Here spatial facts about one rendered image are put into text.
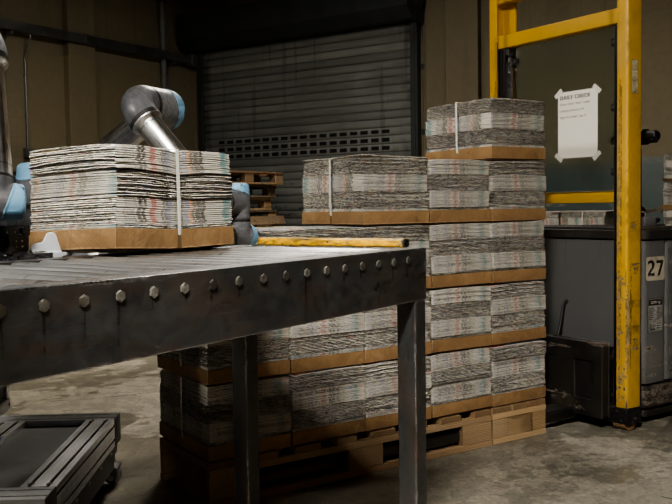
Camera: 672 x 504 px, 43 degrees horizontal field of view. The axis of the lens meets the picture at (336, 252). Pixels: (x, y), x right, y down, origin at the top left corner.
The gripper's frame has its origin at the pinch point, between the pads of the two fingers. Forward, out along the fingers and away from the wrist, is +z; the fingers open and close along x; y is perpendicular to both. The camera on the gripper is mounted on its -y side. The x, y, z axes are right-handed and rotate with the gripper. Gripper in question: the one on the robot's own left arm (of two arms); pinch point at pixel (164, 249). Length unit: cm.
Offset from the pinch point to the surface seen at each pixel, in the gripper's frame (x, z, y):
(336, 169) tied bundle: -2, -87, 23
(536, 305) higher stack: 42, -155, -30
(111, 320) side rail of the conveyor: 67, 80, -8
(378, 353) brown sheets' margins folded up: 12, -85, -39
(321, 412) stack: 3, -64, -56
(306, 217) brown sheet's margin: -20, -93, 8
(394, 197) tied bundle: 17, -93, 13
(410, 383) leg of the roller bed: 65, -10, -33
